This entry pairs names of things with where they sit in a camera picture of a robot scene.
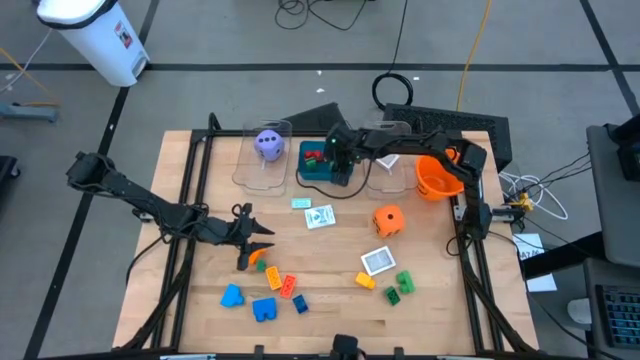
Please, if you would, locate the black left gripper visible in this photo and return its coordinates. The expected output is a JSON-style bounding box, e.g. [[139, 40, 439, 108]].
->
[[209, 201, 276, 272]]

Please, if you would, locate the orange-red toy brick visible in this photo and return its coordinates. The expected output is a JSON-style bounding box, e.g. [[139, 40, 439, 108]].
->
[[278, 274, 298, 300]]

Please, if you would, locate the purple foam die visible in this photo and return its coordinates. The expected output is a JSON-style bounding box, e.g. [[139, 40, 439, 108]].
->
[[254, 129, 286, 162]]

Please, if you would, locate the blue arch block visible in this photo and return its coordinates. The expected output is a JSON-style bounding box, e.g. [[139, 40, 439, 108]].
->
[[251, 296, 279, 323]]

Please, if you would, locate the orange foam die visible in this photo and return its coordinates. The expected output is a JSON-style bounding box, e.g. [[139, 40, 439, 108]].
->
[[371, 203, 407, 239]]

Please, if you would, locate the teal plastic bin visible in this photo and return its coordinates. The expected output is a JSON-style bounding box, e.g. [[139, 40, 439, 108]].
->
[[298, 140, 354, 182]]

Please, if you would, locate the yellow-orange flat brick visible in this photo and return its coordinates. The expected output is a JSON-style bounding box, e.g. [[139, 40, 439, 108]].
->
[[265, 265, 284, 291]]

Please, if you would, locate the black slanted panel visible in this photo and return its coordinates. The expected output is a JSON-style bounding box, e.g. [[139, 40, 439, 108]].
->
[[282, 101, 346, 133]]

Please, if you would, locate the clear plastic bin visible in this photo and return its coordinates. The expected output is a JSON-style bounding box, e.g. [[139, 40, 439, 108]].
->
[[231, 118, 293, 197], [360, 120, 420, 195]]

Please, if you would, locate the white picture card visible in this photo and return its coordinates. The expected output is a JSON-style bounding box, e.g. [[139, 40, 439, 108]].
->
[[303, 203, 336, 231]]

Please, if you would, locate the light blue toy block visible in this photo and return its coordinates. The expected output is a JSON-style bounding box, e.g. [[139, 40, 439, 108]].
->
[[219, 283, 246, 309]]

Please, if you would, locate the orange pumpkin bucket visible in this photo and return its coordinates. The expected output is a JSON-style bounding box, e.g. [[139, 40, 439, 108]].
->
[[415, 149, 469, 203]]

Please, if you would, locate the black mesh computer case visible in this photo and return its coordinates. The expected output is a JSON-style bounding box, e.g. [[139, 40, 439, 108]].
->
[[382, 102, 514, 174]]

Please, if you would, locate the plastic coated card box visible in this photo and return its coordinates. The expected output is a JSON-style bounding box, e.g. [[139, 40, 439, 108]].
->
[[360, 245, 398, 277]]

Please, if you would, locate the black handheld device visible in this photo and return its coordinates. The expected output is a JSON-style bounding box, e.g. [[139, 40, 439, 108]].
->
[[332, 333, 362, 360]]

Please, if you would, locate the green stepped block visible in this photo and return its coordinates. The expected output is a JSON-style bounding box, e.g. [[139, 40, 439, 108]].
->
[[396, 269, 416, 295]]

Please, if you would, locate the yellow connector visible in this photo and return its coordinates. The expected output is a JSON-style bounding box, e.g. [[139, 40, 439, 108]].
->
[[514, 192, 535, 214]]

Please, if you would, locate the white paper sheet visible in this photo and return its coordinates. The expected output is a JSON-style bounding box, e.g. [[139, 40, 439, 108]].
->
[[524, 272, 558, 294], [511, 232, 546, 261]]

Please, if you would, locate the black chair base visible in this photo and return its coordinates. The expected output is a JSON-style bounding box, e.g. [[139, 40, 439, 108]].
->
[[0, 155, 21, 194]]

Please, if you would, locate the white trash can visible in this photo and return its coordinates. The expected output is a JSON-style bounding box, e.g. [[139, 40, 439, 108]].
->
[[35, 0, 151, 89]]

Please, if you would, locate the grey-blue floor base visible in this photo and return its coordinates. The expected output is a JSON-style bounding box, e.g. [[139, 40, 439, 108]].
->
[[0, 102, 60, 124]]

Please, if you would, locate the dark grey desk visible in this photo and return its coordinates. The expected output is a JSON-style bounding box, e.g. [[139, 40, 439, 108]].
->
[[581, 257, 640, 360]]

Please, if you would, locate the black desk device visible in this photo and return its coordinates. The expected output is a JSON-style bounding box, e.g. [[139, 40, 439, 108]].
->
[[602, 112, 640, 182]]

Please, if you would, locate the white computer mouse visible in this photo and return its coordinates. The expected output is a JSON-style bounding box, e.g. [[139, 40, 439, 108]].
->
[[566, 297, 593, 325]]

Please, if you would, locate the black keyboard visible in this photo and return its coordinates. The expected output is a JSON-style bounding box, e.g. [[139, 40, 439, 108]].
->
[[594, 283, 640, 350]]

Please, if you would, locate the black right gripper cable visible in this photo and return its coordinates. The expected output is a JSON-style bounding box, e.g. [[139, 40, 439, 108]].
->
[[295, 154, 376, 200]]

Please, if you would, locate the black cable with coil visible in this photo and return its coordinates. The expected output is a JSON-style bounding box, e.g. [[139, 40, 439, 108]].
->
[[370, 0, 415, 112]]

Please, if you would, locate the black table frame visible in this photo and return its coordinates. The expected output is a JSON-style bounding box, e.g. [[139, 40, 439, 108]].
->
[[113, 112, 540, 360]]

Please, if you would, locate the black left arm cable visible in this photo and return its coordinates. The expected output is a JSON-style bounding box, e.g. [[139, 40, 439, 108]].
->
[[124, 232, 169, 286]]

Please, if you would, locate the black tangled cable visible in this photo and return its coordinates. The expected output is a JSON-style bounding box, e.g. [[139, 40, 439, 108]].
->
[[273, 0, 376, 32]]

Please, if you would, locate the thin yellow floor cable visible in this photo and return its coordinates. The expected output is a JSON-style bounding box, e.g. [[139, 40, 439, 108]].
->
[[0, 47, 61, 107]]

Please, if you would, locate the thin white floor cable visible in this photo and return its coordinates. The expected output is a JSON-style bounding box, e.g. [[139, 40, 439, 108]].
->
[[0, 29, 51, 94]]

